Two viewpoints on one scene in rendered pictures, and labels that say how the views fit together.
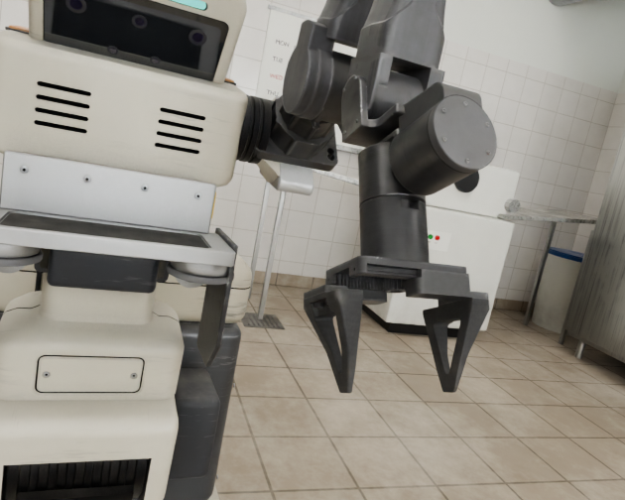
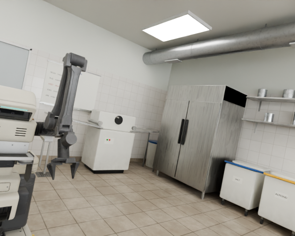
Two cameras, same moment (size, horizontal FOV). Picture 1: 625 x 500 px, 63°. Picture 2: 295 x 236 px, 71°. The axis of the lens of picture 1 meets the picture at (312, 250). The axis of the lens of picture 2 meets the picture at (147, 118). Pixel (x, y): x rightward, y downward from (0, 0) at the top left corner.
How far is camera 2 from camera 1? 0.73 m
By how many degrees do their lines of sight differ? 21
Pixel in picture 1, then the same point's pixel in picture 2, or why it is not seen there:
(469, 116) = (72, 136)
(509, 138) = (135, 105)
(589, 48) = (157, 77)
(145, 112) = (12, 129)
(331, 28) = (54, 114)
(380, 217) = (60, 151)
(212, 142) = (28, 133)
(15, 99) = not seen: outside the picture
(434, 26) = (70, 118)
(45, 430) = not seen: outside the picture
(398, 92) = (63, 129)
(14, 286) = not seen: outside the picture
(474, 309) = (76, 164)
